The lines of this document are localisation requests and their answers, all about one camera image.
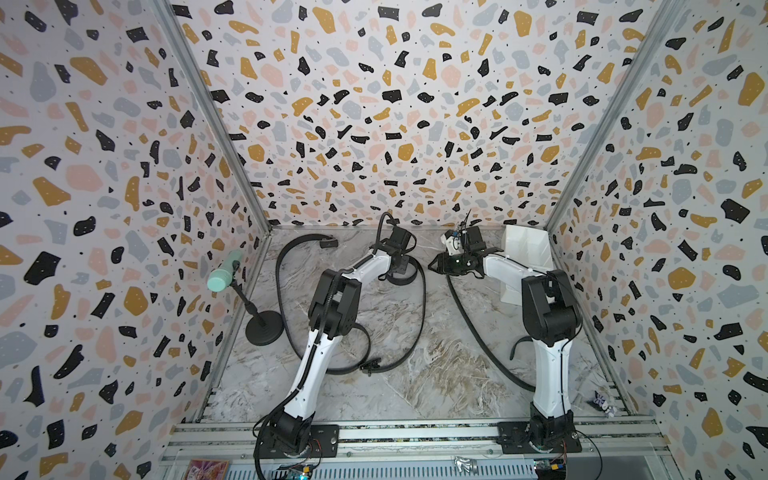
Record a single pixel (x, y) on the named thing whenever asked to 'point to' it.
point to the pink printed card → (207, 469)
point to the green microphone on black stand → (262, 327)
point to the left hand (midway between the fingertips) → (405, 262)
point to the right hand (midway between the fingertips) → (437, 266)
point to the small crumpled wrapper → (609, 410)
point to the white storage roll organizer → (526, 253)
